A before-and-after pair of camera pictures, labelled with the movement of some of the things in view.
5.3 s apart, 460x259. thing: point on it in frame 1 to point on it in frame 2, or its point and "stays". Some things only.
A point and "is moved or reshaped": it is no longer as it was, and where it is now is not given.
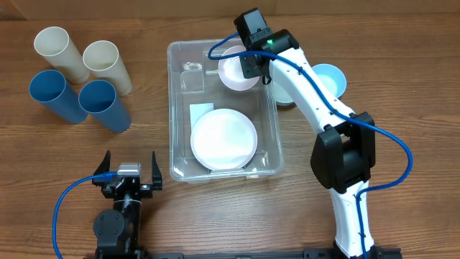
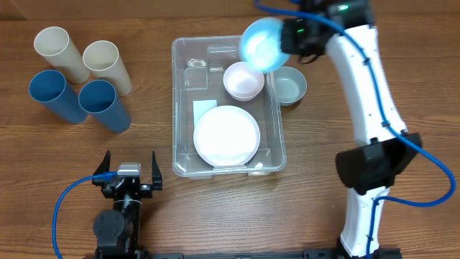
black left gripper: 146,190 stays
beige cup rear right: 102,58 stays
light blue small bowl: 333,78 is moved or reshaped
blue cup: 99,99 stays
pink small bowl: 231,71 is moved or reshaped
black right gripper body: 251,69 to 303,39
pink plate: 223,139 stays
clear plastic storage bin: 222,126 stays
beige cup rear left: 54,44 stays
